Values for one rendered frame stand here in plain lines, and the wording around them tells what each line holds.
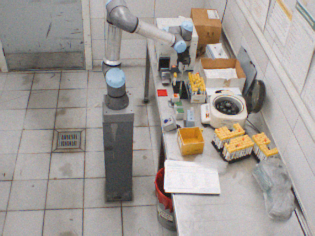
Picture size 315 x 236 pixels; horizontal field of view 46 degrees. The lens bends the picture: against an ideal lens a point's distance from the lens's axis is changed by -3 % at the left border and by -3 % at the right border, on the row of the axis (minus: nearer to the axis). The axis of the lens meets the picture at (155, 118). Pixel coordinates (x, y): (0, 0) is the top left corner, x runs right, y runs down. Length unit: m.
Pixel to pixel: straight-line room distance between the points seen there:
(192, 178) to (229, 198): 0.23
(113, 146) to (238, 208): 0.98
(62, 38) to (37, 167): 1.47
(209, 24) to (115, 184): 1.47
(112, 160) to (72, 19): 1.83
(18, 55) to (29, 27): 0.37
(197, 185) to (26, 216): 1.50
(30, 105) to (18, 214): 1.29
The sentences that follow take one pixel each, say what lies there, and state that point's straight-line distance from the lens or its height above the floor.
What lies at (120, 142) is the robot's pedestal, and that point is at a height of 0.68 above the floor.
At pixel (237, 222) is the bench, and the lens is 2.07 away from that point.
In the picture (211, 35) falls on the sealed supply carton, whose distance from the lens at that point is 3.23.
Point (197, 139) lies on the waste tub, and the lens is 2.38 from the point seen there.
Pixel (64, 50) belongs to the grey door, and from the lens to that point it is 4.28.
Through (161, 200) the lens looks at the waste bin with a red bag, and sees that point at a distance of 2.68.
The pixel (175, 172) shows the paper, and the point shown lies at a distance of 2.18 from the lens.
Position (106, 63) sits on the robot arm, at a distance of 2.40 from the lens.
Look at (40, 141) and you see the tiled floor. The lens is 3.63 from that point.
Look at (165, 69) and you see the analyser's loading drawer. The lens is 2.81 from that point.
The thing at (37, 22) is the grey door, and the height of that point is 0.61.
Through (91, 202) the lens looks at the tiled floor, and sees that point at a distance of 3.13.
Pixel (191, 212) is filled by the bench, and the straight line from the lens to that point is 2.05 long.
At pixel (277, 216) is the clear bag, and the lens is 2.12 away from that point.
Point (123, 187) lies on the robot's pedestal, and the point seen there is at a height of 0.18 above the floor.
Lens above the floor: 2.57
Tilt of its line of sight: 43 degrees down
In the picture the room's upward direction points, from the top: 4 degrees clockwise
